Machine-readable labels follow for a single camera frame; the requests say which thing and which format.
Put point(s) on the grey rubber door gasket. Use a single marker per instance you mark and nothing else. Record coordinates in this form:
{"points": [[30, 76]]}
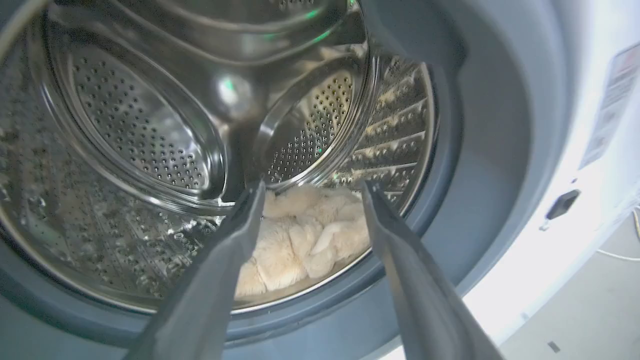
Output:
{"points": [[480, 150]]}

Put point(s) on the white front-load washing machine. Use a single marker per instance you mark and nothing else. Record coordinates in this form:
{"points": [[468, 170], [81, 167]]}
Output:
{"points": [[575, 150]]}

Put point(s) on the steel perforated washer drum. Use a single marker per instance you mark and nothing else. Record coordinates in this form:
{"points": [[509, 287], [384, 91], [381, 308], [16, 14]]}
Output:
{"points": [[200, 140]]}

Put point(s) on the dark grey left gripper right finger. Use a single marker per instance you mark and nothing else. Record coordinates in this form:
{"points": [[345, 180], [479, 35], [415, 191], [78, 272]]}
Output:
{"points": [[425, 300]]}

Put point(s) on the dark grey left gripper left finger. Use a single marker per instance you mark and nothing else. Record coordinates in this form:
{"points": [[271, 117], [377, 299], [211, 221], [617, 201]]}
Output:
{"points": [[207, 295]]}

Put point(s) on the cream fluffy cloth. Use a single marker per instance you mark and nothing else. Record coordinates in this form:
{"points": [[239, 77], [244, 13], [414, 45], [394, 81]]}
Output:
{"points": [[305, 235]]}

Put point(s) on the label sticker on washer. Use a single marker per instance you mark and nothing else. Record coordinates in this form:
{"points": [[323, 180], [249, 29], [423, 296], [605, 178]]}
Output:
{"points": [[611, 105]]}

